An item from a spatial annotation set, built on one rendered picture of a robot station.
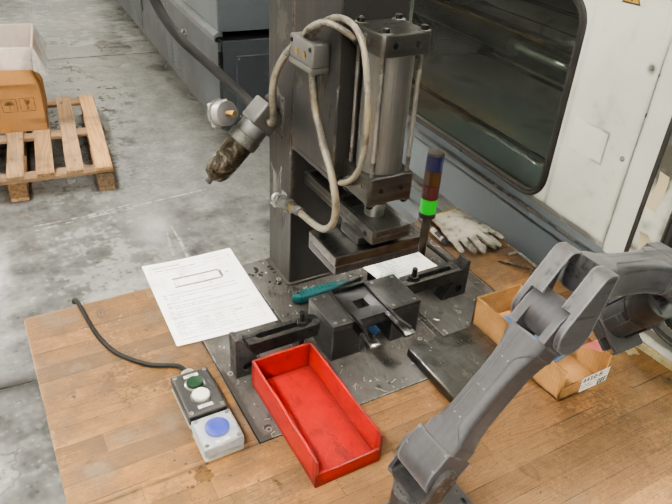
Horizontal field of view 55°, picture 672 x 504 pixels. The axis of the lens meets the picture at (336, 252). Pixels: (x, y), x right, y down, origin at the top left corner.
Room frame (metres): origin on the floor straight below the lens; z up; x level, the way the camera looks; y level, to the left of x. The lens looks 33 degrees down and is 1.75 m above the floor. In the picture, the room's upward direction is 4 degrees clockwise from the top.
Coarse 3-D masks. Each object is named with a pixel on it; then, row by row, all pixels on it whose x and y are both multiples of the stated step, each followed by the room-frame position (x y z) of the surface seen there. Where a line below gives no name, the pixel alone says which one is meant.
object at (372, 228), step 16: (320, 176) 1.17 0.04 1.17; (320, 192) 1.11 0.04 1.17; (352, 208) 1.03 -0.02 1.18; (384, 208) 1.01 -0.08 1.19; (352, 224) 1.00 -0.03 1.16; (368, 224) 0.97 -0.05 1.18; (384, 224) 0.98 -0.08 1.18; (400, 224) 0.98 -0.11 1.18; (320, 240) 0.97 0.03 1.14; (336, 240) 0.98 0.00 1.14; (352, 240) 0.98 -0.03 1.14; (368, 240) 0.95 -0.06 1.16; (384, 240) 0.96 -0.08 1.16; (400, 240) 0.99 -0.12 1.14; (416, 240) 1.01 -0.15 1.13; (320, 256) 0.96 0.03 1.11; (336, 256) 0.93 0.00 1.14; (352, 256) 0.94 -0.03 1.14; (368, 256) 0.96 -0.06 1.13; (384, 256) 0.97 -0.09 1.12; (400, 256) 0.99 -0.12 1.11; (336, 272) 0.92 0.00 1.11
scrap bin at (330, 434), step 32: (288, 352) 0.88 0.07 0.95; (256, 384) 0.83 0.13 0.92; (288, 384) 0.85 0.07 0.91; (320, 384) 0.85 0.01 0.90; (288, 416) 0.72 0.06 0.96; (320, 416) 0.78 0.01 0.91; (352, 416) 0.77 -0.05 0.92; (320, 448) 0.71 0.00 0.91; (352, 448) 0.71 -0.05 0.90; (320, 480) 0.64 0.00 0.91
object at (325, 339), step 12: (312, 312) 0.99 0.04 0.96; (396, 312) 1.00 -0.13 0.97; (408, 312) 1.01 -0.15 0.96; (324, 324) 0.95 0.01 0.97; (372, 324) 0.97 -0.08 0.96; (384, 324) 1.01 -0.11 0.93; (324, 336) 0.95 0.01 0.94; (336, 336) 0.93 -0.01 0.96; (348, 336) 0.94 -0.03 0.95; (396, 336) 1.00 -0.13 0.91; (324, 348) 0.95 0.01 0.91; (336, 348) 0.93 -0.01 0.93; (348, 348) 0.94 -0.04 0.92
